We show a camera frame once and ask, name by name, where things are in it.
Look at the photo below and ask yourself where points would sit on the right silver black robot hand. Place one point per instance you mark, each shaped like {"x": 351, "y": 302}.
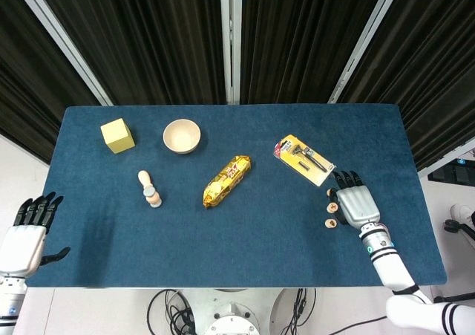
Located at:
{"x": 358, "y": 205}

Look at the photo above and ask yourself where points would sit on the cream ribbed bowl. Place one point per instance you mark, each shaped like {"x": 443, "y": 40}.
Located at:
{"x": 182, "y": 136}

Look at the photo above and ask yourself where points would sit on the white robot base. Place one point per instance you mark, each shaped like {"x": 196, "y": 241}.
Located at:
{"x": 232, "y": 320}

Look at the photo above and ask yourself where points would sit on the blue table cloth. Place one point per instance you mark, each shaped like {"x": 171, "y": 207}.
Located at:
{"x": 237, "y": 238}

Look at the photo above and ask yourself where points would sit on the wooden vase-shaped toy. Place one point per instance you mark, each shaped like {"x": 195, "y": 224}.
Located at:
{"x": 150, "y": 194}

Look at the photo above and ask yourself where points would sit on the white metal frame post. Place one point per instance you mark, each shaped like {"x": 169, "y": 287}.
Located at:
{"x": 231, "y": 41}
{"x": 361, "y": 41}
{"x": 63, "y": 41}

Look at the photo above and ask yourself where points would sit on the black pleated curtain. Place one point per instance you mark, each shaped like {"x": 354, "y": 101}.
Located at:
{"x": 297, "y": 41}
{"x": 434, "y": 71}
{"x": 148, "y": 41}
{"x": 26, "y": 71}

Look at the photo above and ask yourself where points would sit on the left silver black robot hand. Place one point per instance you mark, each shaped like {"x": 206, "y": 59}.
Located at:
{"x": 22, "y": 249}

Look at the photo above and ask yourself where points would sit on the razor blister pack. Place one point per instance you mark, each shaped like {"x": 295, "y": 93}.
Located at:
{"x": 302, "y": 156}

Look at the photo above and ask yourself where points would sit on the yellow cube block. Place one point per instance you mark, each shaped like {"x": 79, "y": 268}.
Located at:
{"x": 117, "y": 136}

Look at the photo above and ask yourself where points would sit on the gold snack packet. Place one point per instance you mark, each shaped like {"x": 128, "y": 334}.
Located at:
{"x": 226, "y": 181}

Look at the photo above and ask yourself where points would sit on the black office chair base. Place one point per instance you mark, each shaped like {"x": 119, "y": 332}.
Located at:
{"x": 458, "y": 226}

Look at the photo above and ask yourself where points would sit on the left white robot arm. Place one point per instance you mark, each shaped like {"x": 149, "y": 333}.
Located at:
{"x": 9, "y": 298}

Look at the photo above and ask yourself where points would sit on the black electronic device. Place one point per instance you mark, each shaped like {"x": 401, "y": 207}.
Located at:
{"x": 451, "y": 171}

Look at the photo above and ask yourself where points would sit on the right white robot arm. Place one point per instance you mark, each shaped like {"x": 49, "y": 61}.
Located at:
{"x": 391, "y": 266}

